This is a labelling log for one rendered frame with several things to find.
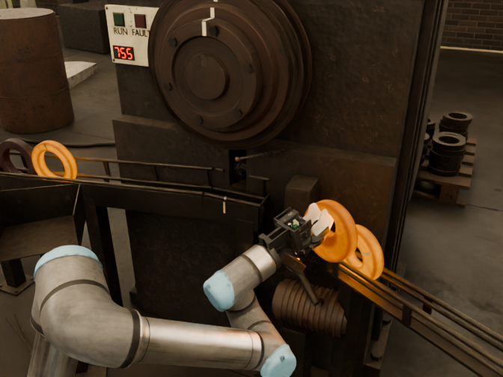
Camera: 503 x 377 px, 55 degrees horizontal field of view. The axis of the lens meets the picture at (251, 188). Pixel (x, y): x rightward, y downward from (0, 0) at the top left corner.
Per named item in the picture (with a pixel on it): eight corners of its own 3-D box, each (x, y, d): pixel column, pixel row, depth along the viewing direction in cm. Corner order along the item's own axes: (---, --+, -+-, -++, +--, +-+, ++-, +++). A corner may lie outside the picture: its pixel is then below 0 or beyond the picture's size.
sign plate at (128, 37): (115, 60, 162) (108, 4, 154) (183, 69, 154) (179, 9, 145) (111, 62, 161) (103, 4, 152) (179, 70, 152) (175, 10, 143)
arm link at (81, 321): (63, 324, 68) (311, 350, 96) (55, 278, 77) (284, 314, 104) (34, 387, 70) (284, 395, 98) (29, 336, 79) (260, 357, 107)
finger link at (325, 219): (341, 201, 112) (313, 223, 108) (343, 220, 115) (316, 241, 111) (331, 196, 114) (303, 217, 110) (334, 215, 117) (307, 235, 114)
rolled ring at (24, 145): (25, 140, 179) (31, 137, 181) (-11, 141, 186) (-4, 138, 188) (41, 185, 186) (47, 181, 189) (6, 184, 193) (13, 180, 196)
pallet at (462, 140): (275, 170, 329) (277, 108, 308) (314, 130, 394) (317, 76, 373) (464, 208, 284) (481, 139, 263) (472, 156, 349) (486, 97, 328)
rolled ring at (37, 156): (23, 161, 183) (30, 158, 186) (58, 197, 185) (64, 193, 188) (43, 132, 173) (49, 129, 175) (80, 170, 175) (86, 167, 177)
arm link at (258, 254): (266, 288, 105) (243, 269, 111) (281, 276, 107) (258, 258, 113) (259, 265, 101) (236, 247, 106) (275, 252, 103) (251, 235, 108)
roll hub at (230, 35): (173, 116, 140) (165, 14, 126) (263, 129, 130) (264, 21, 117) (162, 122, 135) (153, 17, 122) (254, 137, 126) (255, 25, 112)
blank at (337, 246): (360, 209, 111) (350, 214, 109) (358, 268, 117) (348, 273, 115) (311, 191, 122) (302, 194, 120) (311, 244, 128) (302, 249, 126)
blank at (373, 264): (355, 280, 133) (345, 285, 132) (336, 227, 134) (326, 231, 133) (393, 278, 120) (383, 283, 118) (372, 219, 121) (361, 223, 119)
